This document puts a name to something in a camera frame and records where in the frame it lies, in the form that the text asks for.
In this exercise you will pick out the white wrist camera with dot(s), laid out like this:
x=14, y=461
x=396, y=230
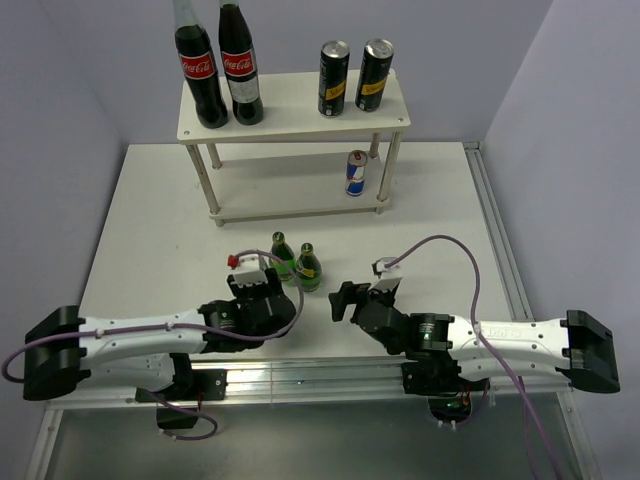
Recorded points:
x=388, y=274
x=246, y=271

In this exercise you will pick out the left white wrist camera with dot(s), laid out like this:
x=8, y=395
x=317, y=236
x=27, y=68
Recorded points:
x=246, y=271

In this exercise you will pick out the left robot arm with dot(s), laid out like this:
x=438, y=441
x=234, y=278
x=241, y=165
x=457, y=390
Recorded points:
x=66, y=350

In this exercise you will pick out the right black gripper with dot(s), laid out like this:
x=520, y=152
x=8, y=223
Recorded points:
x=355, y=293

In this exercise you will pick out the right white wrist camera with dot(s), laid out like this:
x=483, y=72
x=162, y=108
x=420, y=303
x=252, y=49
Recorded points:
x=388, y=274

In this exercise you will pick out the Red Bull can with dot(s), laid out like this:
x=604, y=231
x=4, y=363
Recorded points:
x=355, y=172

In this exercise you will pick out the green glass bottle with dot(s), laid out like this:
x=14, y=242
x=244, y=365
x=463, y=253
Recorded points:
x=285, y=263
x=308, y=268

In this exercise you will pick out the coca-cola glass bottle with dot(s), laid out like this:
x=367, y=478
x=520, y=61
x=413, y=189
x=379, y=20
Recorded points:
x=198, y=65
x=239, y=64

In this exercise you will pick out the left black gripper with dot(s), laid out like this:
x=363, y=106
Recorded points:
x=273, y=287

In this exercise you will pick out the left Coca-Cola glass bottle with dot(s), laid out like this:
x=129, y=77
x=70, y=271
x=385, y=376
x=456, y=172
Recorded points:
x=198, y=65

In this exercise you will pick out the aluminium frame rail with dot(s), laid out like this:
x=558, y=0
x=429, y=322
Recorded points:
x=157, y=252

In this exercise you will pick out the dark gold-band beverage can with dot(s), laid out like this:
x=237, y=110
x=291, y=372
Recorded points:
x=378, y=54

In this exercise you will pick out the white two-tier shelf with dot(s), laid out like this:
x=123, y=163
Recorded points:
x=293, y=163

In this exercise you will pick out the right Coca-Cola glass bottle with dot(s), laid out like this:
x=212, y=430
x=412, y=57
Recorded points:
x=239, y=64

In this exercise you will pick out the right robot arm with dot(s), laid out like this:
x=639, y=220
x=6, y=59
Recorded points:
x=445, y=355

